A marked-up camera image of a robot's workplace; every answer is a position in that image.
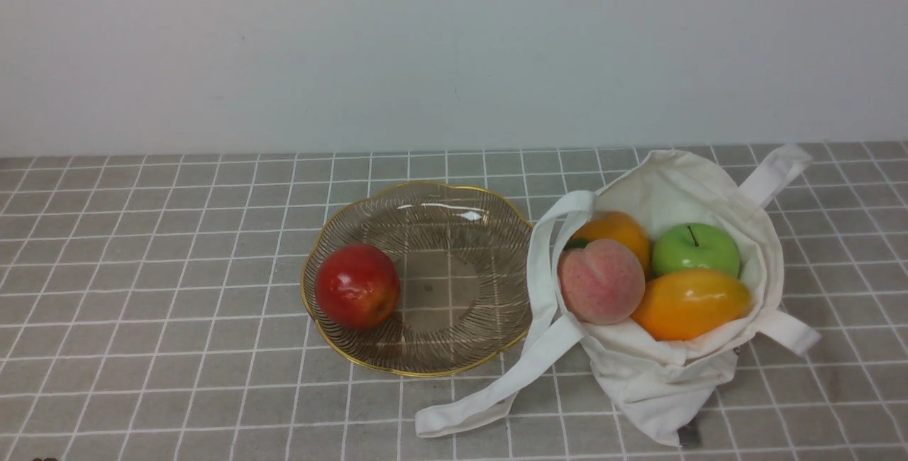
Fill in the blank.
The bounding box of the pink peach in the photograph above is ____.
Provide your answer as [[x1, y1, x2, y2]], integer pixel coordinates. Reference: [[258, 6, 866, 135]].
[[558, 239, 646, 326]]

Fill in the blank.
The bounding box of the white cloth tote bag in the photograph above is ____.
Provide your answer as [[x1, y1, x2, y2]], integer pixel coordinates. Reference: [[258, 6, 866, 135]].
[[415, 144, 820, 447]]

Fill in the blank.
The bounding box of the glass bowl with gold rim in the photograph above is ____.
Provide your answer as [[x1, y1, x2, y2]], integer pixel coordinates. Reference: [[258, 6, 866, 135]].
[[299, 180, 532, 377]]

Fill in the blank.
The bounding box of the red apple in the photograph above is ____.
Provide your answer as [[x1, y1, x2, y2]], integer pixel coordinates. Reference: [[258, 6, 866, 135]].
[[314, 243, 402, 331]]

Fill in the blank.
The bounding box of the orange mango back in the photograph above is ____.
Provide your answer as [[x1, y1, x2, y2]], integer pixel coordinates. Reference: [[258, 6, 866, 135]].
[[570, 211, 651, 276]]

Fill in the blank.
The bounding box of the orange mango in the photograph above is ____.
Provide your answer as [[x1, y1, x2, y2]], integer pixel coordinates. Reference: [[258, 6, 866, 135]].
[[570, 211, 651, 276], [631, 268, 752, 341]]

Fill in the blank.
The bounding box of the green apple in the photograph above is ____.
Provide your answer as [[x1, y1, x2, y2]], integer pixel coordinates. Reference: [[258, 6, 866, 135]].
[[651, 223, 741, 278]]

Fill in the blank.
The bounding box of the orange mango front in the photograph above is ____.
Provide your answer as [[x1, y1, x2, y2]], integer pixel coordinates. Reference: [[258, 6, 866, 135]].
[[631, 268, 752, 341]]

